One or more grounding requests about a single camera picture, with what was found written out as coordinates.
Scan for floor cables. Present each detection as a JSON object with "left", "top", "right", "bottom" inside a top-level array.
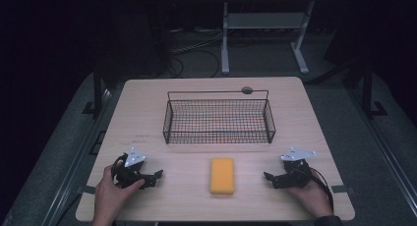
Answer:
[{"left": 168, "top": 28, "right": 227, "bottom": 79}]

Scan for black metal stand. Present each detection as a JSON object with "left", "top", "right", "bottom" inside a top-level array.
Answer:
[
  {"left": 82, "top": 67, "right": 109, "bottom": 116},
  {"left": 360, "top": 60, "right": 389, "bottom": 120}
]

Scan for white metal stand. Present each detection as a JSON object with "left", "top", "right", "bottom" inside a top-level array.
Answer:
[{"left": 220, "top": 0, "right": 317, "bottom": 76}]

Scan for black wire basket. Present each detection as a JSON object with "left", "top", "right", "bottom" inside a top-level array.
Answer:
[{"left": 162, "top": 89, "right": 277, "bottom": 145}]

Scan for yellow sponge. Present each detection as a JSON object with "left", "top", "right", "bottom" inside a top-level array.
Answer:
[{"left": 209, "top": 157, "right": 235, "bottom": 196}]

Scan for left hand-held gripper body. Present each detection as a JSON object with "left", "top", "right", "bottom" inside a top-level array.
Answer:
[{"left": 112, "top": 146, "right": 150, "bottom": 189}]

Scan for person's right hand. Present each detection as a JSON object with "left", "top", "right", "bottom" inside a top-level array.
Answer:
[{"left": 286, "top": 172, "right": 333, "bottom": 218}]

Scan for person's left hand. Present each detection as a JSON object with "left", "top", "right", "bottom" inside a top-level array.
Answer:
[{"left": 94, "top": 164, "right": 146, "bottom": 220}]

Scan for grey tape strip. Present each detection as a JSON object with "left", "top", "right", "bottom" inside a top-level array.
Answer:
[
  {"left": 77, "top": 185, "right": 96, "bottom": 196},
  {"left": 330, "top": 184, "right": 356, "bottom": 195}
]

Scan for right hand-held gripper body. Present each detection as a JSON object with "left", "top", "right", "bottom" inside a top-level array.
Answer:
[{"left": 279, "top": 146, "right": 318, "bottom": 190}]

